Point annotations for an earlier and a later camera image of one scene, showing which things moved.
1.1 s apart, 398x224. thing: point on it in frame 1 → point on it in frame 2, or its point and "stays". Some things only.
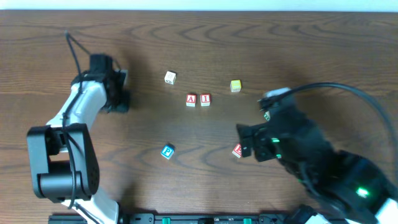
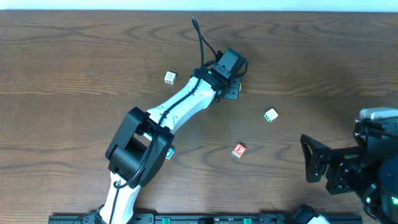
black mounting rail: (183, 218) stays
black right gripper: (259, 142) → (336, 171)
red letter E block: (237, 151) stays
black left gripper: (119, 101) → (233, 92)
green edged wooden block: (267, 116) stays
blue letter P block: (167, 151) stays
